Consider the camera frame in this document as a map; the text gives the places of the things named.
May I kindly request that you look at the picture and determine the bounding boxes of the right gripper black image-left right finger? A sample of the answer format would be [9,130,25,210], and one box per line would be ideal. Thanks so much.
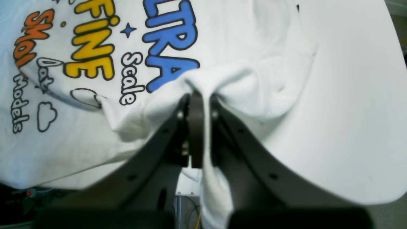
[210,95,374,229]

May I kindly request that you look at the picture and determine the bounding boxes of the white printed T-shirt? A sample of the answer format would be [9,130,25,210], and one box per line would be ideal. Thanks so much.
[0,0,318,229]

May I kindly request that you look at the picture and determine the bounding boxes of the right gripper black image-left left finger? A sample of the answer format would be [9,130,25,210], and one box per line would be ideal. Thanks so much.
[33,91,202,229]

